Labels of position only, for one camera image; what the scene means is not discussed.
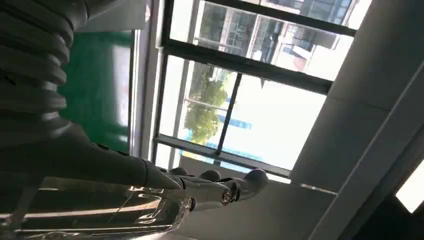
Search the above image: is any green conveyor belt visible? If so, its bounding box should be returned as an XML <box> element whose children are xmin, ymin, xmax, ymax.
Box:
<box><xmin>57</xmin><ymin>31</ymin><xmax>133</xmax><ymax>153</ymax></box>

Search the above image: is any silver conveyor frame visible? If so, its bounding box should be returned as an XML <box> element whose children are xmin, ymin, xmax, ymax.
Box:
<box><xmin>127</xmin><ymin>29</ymin><xmax>143</xmax><ymax>158</ymax></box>

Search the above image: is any dark window frame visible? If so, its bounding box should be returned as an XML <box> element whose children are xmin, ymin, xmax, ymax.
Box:
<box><xmin>150</xmin><ymin>0</ymin><xmax>359</xmax><ymax>180</ymax></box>

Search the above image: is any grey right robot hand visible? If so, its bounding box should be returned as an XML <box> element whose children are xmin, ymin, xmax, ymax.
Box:
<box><xmin>0</xmin><ymin>122</ymin><xmax>269</xmax><ymax>213</ymax></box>

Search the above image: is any building outside window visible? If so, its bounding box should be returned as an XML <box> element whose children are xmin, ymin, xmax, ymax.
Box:
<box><xmin>195</xmin><ymin>0</ymin><xmax>352</xmax><ymax>72</ymax></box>

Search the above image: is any green tree outside window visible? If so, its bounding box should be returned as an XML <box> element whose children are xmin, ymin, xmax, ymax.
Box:
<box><xmin>183</xmin><ymin>64</ymin><xmax>230</xmax><ymax>147</ymax></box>

